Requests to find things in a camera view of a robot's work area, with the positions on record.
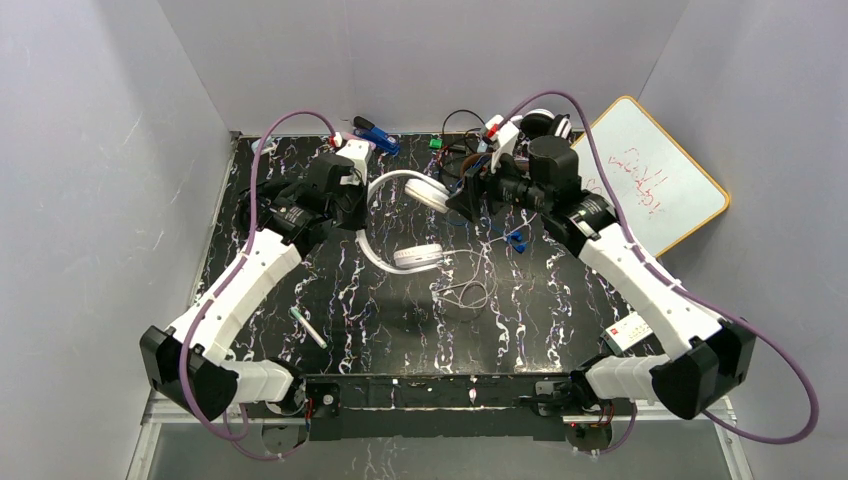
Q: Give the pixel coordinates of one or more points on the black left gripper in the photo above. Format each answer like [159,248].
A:
[354,206]

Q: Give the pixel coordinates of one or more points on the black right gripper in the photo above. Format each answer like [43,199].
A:
[478,195]

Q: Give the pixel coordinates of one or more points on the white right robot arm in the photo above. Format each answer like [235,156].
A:
[704,356]

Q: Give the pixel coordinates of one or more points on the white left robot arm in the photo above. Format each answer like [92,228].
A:
[187,361]

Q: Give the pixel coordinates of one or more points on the brown headphones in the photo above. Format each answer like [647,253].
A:
[468,162]

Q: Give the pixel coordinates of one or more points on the black and white headphones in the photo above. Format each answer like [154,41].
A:
[541,122]

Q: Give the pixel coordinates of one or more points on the blue stapler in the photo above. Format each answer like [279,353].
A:
[367,130]

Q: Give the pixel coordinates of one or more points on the white marker pen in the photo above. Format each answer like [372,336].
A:
[308,328]

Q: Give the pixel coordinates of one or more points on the white box with red label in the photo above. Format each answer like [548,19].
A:
[626,333]

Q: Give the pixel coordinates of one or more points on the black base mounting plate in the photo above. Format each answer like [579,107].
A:
[547,407]

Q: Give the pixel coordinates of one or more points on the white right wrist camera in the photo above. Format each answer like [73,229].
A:
[500,135]

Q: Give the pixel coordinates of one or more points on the whiteboard with orange frame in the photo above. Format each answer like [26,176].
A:
[665,194]

